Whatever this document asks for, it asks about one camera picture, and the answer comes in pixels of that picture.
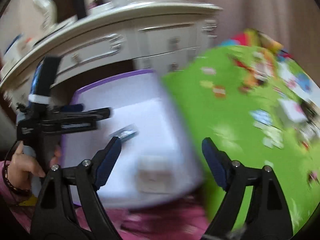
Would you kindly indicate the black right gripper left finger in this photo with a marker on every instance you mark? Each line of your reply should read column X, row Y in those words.
column 68, row 205

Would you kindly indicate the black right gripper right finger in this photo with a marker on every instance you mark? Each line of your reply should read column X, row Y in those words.
column 254, row 205

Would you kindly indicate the teal blue box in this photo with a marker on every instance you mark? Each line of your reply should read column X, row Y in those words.
column 126, row 133

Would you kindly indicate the person's left hand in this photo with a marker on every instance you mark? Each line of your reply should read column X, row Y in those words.
column 22, row 168

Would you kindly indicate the purple white storage box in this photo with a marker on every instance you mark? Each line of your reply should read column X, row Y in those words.
column 159, row 163

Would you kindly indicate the pink patterned clothing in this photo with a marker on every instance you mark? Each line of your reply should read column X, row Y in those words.
column 181, row 219

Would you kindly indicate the colourful cartoon play mat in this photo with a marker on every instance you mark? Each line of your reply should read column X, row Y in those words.
column 257, row 104

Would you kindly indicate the ornate white mirror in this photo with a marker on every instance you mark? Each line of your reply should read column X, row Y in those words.
column 49, row 11

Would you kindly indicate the white ornate dresser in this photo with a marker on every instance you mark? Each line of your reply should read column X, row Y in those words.
column 164, row 36

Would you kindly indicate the pink embroidered curtain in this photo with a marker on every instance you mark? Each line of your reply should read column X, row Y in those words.
column 293, row 23

